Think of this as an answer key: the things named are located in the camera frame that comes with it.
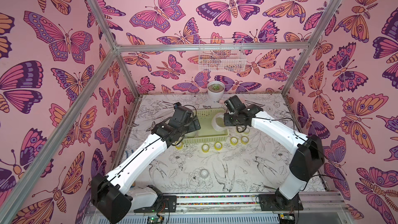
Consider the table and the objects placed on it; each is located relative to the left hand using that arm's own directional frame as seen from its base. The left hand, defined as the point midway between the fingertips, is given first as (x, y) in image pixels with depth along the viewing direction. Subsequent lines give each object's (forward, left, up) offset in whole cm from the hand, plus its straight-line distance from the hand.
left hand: (193, 121), depth 78 cm
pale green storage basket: (+6, -8, -22) cm, 24 cm away
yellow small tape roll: (-4, -6, -22) cm, 23 cm away
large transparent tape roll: (+4, +2, -21) cm, 21 cm away
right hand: (+4, -17, -6) cm, 18 cm away
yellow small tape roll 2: (-3, -14, -21) cm, 26 cm away
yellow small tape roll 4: (0, -24, -21) cm, 32 cm away
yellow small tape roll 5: (+1, -31, -21) cm, 37 cm away
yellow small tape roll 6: (-6, -22, +3) cm, 23 cm away
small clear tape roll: (-18, -6, -22) cm, 29 cm away
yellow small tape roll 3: (-3, +9, -21) cm, 23 cm away
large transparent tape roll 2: (+1, -11, -4) cm, 12 cm away
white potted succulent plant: (+35, -14, -11) cm, 40 cm away
